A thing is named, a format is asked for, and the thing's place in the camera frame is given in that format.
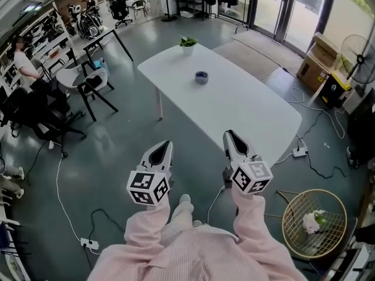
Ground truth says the person's pale trouser leg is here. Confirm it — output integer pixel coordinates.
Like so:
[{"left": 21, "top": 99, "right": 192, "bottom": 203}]
[{"left": 171, "top": 200, "right": 196, "bottom": 231}]

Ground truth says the white storage shelf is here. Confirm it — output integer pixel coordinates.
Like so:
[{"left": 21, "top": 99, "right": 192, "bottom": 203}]
[{"left": 0, "top": 6, "right": 77, "bottom": 95}]

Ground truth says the blue bag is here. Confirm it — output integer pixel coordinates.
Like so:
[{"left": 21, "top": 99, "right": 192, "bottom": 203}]
[{"left": 93, "top": 57, "right": 110, "bottom": 77}]

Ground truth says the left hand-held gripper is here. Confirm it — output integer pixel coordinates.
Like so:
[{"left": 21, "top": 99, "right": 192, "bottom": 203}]
[{"left": 126, "top": 140, "right": 174, "bottom": 207}]

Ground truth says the potted plant in white pot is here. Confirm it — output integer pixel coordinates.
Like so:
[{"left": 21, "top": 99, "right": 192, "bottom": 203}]
[{"left": 179, "top": 35, "right": 199, "bottom": 57}]

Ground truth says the grey armchair with dark frame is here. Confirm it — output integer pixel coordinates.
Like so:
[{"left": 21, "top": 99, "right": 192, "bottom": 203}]
[{"left": 131, "top": 0, "right": 148, "bottom": 19}]

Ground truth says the white and black robot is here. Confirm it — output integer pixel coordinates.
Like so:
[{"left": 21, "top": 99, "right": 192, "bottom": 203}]
[{"left": 67, "top": 4, "right": 104, "bottom": 40}]

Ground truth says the white desk with black legs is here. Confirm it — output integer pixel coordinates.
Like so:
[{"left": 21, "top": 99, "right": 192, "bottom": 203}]
[{"left": 70, "top": 26, "right": 135, "bottom": 67}]

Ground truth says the grey roll of tape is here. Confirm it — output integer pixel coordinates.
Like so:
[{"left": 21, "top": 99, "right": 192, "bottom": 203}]
[{"left": 194, "top": 70, "right": 210, "bottom": 85}]

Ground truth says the black office chair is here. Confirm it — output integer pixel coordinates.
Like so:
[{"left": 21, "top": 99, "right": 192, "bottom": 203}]
[
  {"left": 0, "top": 86, "right": 88, "bottom": 159},
  {"left": 109, "top": 0, "right": 134, "bottom": 29}
]

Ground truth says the black floor cable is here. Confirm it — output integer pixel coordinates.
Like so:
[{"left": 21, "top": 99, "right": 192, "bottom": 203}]
[
  {"left": 298, "top": 109, "right": 352, "bottom": 179},
  {"left": 83, "top": 208, "right": 127, "bottom": 270}
]

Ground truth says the person's right forearm pink sleeve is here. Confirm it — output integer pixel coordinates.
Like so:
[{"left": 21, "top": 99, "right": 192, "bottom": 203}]
[{"left": 232, "top": 186, "right": 282, "bottom": 254}]

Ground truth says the person's pink striped shirt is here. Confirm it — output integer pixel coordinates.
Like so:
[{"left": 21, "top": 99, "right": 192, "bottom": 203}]
[{"left": 87, "top": 224, "right": 308, "bottom": 281}]

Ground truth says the looped white cable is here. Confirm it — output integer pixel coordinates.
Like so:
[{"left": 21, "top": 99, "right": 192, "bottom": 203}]
[{"left": 287, "top": 86, "right": 347, "bottom": 139}]

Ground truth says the person's left forearm pink sleeve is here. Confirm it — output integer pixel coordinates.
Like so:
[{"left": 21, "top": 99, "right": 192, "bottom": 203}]
[{"left": 124, "top": 196, "right": 172, "bottom": 247}]

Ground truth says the beige floor mat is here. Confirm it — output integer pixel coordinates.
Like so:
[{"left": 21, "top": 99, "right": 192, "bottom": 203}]
[{"left": 212, "top": 29, "right": 305, "bottom": 84}]

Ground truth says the cardboard box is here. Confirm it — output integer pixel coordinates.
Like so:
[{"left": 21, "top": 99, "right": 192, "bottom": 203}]
[{"left": 296, "top": 32, "right": 342, "bottom": 92}]

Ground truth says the white chair with black legs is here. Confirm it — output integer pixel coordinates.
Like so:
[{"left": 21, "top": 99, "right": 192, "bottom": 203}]
[{"left": 55, "top": 67, "right": 120, "bottom": 123}]

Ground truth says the thin white cable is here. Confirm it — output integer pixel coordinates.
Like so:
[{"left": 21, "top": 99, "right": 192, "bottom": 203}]
[{"left": 206, "top": 185, "right": 226, "bottom": 225}]

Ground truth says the long white cable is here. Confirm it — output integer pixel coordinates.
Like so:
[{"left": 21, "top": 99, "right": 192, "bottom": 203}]
[{"left": 55, "top": 153, "right": 83, "bottom": 243}]

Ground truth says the black shelf table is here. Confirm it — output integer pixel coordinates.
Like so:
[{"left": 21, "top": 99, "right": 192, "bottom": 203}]
[{"left": 175, "top": 0, "right": 218, "bottom": 22}]

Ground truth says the black bin with yellow lid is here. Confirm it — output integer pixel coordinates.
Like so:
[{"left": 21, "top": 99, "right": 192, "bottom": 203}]
[{"left": 318, "top": 70, "right": 353, "bottom": 108}]

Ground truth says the pale flower bouquet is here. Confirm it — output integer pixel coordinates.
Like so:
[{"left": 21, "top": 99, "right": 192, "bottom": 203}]
[{"left": 302, "top": 210, "right": 327, "bottom": 235}]

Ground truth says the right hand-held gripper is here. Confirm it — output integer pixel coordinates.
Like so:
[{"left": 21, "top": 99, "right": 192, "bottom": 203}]
[{"left": 221, "top": 130, "right": 274, "bottom": 195}]

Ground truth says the glass sliding door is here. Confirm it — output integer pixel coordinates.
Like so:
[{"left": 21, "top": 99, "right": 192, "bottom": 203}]
[{"left": 247, "top": 0, "right": 342, "bottom": 51}]

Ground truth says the gold wire chair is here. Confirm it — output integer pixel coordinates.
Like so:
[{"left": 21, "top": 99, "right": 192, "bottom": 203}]
[{"left": 263, "top": 189, "right": 349, "bottom": 259}]

